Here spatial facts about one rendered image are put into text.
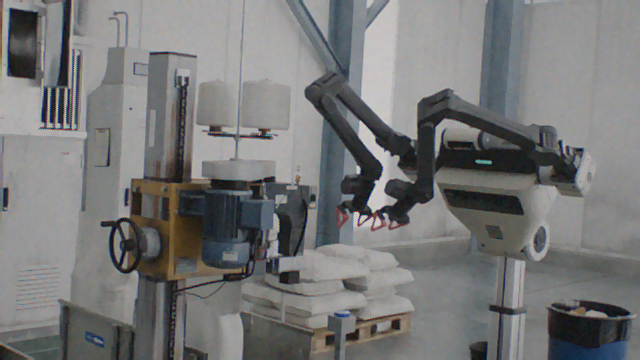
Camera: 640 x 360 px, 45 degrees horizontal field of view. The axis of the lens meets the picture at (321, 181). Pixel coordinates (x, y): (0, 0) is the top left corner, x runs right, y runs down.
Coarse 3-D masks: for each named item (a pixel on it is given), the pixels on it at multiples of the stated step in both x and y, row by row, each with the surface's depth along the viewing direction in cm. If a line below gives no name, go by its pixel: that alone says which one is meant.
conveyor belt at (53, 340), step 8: (48, 336) 412; (56, 336) 413; (8, 344) 393; (16, 344) 394; (24, 344) 394; (32, 344) 395; (40, 344) 396; (48, 344) 397; (56, 344) 398; (24, 352) 381; (32, 352) 381; (40, 352) 382; (48, 352) 383; (56, 352) 384
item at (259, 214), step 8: (248, 200) 242; (256, 200) 243; (264, 200) 246; (272, 200) 245; (240, 208) 241; (248, 208) 239; (256, 208) 238; (264, 208) 239; (272, 208) 246; (240, 216) 241; (248, 216) 239; (256, 216) 238; (264, 216) 240; (272, 216) 246; (240, 224) 241; (248, 224) 239; (256, 224) 239; (264, 224) 240; (272, 224) 246; (256, 232) 243
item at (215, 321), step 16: (192, 288) 312; (208, 288) 305; (224, 288) 298; (240, 288) 292; (192, 304) 307; (208, 304) 305; (224, 304) 298; (240, 304) 292; (192, 320) 302; (208, 320) 297; (224, 320) 296; (240, 320) 301; (192, 336) 301; (208, 336) 296; (224, 336) 294; (240, 336) 301; (208, 352) 295; (224, 352) 295; (240, 352) 301
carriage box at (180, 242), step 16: (144, 192) 257; (160, 192) 250; (176, 192) 247; (176, 208) 248; (144, 224) 257; (160, 224) 250; (176, 224) 249; (192, 224) 253; (176, 240) 249; (192, 240) 254; (128, 256) 263; (160, 256) 250; (176, 256) 249; (192, 256) 254; (144, 272) 256; (160, 272) 250; (192, 272) 254; (208, 272) 260; (224, 272) 265; (240, 272) 270
